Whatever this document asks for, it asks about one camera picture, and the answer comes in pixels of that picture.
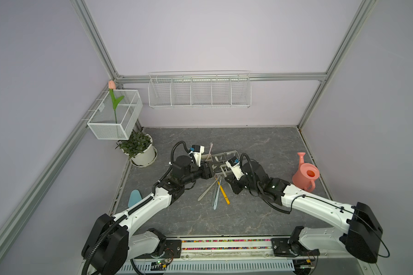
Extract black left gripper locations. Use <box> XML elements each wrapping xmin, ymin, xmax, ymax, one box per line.
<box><xmin>181</xmin><ymin>160</ymin><xmax>220</xmax><ymax>186</ymax></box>

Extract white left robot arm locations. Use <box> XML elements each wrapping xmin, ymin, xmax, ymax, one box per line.
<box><xmin>81</xmin><ymin>155</ymin><xmax>214</xmax><ymax>275</ymax></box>

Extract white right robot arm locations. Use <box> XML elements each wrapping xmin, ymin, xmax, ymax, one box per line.
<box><xmin>226</xmin><ymin>158</ymin><xmax>385</xmax><ymax>264</ymax></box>

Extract yellow toothbrush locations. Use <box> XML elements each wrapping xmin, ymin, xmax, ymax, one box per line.
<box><xmin>218</xmin><ymin>180</ymin><xmax>231</xmax><ymax>205</ymax></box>

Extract beige toothbrush holder tray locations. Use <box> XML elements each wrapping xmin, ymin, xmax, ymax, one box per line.
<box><xmin>201</xmin><ymin>150</ymin><xmax>240</xmax><ymax>175</ymax></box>

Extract grey toothbrush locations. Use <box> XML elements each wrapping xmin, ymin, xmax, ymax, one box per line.
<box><xmin>211</xmin><ymin>184</ymin><xmax>218</xmax><ymax>207</ymax></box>

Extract pink watering can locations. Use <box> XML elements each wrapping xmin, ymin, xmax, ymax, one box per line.
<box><xmin>292</xmin><ymin>152</ymin><xmax>320</xmax><ymax>193</ymax></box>

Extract potted green plant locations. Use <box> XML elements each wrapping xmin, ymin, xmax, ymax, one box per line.
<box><xmin>117</xmin><ymin>131</ymin><xmax>157</xmax><ymax>168</ymax></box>

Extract teal hand shovel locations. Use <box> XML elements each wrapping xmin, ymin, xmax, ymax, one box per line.
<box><xmin>127</xmin><ymin>190</ymin><xmax>142</xmax><ymax>208</ymax></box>

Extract artificial pink tulip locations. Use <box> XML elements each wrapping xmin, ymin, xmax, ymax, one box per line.
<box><xmin>108</xmin><ymin>80</ymin><xmax>124</xmax><ymax>123</ymax></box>

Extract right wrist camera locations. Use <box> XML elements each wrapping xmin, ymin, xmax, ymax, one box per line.
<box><xmin>226</xmin><ymin>157</ymin><xmax>245</xmax><ymax>181</ymax></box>

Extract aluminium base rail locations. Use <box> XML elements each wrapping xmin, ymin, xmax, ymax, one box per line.
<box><xmin>77</xmin><ymin>235</ymin><xmax>376</xmax><ymax>275</ymax></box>

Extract long white wire shelf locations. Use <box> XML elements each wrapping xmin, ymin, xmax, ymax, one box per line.
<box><xmin>148</xmin><ymin>71</ymin><xmax>252</xmax><ymax>108</ymax></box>

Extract white wire basket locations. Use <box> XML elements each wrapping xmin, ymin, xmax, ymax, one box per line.
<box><xmin>87</xmin><ymin>89</ymin><xmax>143</xmax><ymax>140</ymax></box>

